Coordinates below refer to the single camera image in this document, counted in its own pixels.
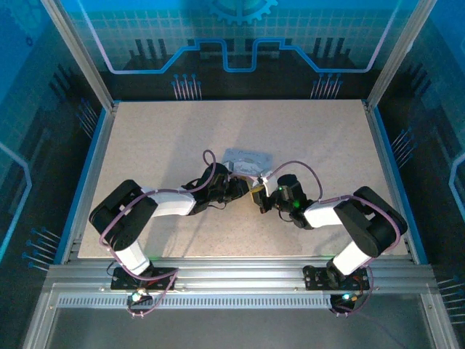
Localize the cartoon dog print tin box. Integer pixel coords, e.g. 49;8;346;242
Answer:
221;147;275;180

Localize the blue table edge strip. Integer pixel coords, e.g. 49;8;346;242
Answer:
54;108;110;265
372;108;429;265

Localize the lit connector board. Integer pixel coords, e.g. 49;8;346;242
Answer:
126;289;154;307
331;290;360;309

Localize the aluminium mounting rail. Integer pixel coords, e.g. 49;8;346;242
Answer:
46;256;437;296

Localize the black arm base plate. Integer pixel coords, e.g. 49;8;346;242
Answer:
110;267;179;292
303;265;371;292

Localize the slotted grey cable duct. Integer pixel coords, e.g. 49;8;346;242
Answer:
57;296;364;310

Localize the aluminium table side rail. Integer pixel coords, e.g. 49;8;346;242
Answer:
363;100;419;265
60;101;119;265

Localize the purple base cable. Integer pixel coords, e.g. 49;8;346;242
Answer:
328;278;373;317
126;271;179;318

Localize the aluminium frame post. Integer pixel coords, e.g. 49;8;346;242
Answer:
365;0;439;110
39;0;121;112

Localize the aluminium lower frame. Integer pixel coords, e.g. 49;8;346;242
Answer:
21;283;461;349

